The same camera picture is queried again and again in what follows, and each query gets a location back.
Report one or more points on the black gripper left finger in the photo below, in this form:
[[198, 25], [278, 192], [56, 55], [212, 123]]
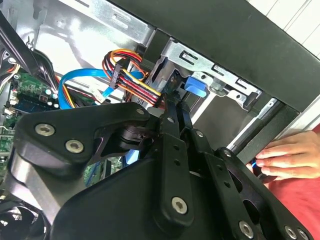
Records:
[[62, 127]]

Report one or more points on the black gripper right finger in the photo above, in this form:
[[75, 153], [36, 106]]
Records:
[[225, 175]]

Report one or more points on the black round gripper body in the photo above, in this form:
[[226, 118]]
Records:
[[112, 200]]

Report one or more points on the hard disk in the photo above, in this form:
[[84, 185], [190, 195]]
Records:
[[196, 86]]

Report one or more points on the person's right hand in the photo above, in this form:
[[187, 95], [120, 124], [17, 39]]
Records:
[[295, 157]]

